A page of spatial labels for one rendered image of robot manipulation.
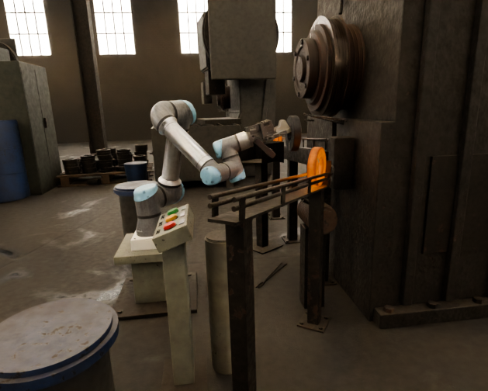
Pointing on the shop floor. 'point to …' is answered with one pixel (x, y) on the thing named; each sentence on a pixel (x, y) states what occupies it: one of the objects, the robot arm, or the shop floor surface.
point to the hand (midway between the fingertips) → (292, 129)
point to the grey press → (240, 60)
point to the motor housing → (307, 247)
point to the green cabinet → (25, 116)
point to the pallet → (102, 166)
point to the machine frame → (423, 163)
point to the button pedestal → (179, 306)
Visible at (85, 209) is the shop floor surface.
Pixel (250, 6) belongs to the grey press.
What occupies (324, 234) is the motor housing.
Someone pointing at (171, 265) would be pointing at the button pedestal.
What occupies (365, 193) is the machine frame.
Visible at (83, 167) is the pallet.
